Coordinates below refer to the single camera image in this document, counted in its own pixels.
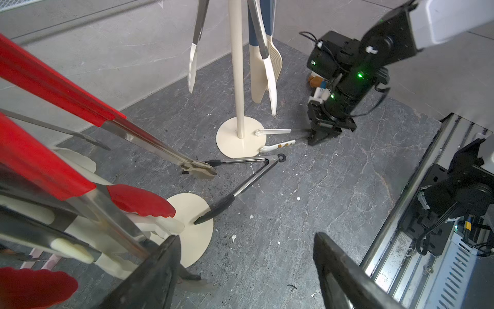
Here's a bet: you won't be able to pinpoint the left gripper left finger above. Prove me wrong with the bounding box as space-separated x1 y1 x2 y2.
96 236 181 309

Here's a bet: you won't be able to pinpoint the red sleeved steel tongs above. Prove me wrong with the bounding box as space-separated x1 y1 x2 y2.
1 115 158 260

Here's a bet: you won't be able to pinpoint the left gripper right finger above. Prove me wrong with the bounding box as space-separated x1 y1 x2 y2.
313 232 402 308

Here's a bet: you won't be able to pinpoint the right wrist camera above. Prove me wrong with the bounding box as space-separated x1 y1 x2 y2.
311 87 332 103

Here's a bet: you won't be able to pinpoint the blue handled cream tongs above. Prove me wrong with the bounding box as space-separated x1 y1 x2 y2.
248 1 283 104

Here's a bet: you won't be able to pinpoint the brown white plush toy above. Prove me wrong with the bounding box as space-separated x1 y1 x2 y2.
308 75 328 89

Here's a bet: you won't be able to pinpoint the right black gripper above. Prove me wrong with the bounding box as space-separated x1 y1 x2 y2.
307 101 357 146

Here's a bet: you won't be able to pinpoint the black steel tongs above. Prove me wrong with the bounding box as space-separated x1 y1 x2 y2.
194 153 287 225

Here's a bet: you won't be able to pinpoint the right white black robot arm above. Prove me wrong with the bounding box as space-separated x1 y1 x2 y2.
307 1 493 146

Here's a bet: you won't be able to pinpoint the cream utensil stand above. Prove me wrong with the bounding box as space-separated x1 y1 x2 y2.
216 1 266 158
167 193 214 268

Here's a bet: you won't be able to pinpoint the slim white tongs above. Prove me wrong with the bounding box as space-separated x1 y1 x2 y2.
255 129 310 153

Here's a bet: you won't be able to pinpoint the red pink paw tongs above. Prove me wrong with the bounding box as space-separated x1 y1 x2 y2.
20 248 62 270

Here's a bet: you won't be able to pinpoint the red handled steel tongs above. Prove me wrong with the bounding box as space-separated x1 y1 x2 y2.
1 36 217 179

